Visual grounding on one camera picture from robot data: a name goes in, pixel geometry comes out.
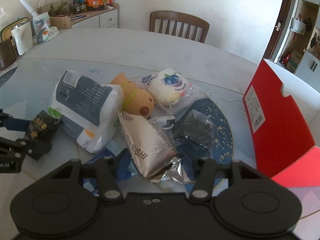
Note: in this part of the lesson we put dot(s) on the blueberry bread packet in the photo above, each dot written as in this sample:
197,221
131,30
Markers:
167,85

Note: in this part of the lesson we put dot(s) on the hanging tote bag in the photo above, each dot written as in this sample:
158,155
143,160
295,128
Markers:
298,25

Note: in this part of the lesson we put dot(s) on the brown leather holder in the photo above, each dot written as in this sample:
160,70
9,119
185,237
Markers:
7,53

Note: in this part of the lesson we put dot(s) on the red cardboard box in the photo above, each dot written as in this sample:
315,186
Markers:
277,120

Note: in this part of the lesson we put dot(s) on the white wall cabinet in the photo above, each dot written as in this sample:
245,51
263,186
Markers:
308,62

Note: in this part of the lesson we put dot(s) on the white sideboard cabinet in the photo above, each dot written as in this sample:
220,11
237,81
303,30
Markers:
107,17

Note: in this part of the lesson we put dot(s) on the dark snack packet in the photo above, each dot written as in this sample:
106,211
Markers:
41,127

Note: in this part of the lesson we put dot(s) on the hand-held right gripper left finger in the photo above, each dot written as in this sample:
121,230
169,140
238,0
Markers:
116,162

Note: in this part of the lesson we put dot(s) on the blue flat packet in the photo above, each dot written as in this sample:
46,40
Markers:
100,180

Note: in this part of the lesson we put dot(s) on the brown wooden chair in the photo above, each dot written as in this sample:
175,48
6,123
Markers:
178,25

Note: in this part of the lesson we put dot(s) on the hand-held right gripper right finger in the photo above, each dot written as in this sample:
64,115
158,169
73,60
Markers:
201,165

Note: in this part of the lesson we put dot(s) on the white lint roller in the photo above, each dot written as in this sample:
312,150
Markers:
28,7

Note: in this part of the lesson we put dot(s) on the white countertop appliance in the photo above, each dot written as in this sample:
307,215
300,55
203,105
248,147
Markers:
22,38

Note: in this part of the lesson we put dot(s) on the white marble desktop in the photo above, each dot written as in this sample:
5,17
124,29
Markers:
150,45

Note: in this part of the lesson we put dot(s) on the brown capybara plush toy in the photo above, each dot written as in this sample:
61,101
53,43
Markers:
136,98

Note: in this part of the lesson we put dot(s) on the green rimmed tray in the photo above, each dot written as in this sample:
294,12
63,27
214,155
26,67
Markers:
10,25

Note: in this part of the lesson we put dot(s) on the silver foil snack packet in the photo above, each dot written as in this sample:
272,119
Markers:
147,147

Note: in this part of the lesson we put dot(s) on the glass dome terrarium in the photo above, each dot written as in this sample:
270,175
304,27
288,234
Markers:
53,3

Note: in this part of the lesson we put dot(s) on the round blue mat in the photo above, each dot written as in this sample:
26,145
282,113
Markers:
79,17

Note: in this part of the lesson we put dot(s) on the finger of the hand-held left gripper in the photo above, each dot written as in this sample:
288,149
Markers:
17,125
35,147

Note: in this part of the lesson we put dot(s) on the dark wooden door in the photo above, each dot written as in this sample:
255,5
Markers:
281,17

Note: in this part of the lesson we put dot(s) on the white and blue bag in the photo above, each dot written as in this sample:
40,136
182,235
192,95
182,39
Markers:
85,105

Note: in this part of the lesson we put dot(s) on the clear packet of dark tea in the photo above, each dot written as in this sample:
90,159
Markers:
197,127

